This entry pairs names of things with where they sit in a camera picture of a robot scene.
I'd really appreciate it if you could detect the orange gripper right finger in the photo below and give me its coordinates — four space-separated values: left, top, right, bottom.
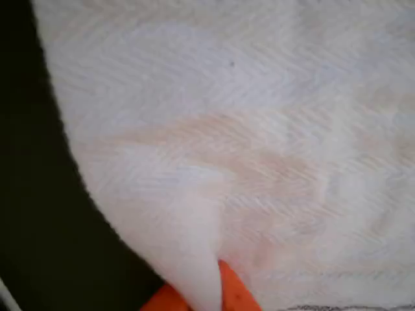
218 259 262 311

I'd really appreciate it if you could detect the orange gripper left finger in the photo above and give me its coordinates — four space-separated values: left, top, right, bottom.
141 283 191 311

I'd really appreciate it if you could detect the white striped towel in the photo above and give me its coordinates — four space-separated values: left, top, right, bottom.
30 0 415 311

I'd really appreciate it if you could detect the large dark grey mat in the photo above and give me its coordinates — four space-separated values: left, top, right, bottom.
0 0 167 311

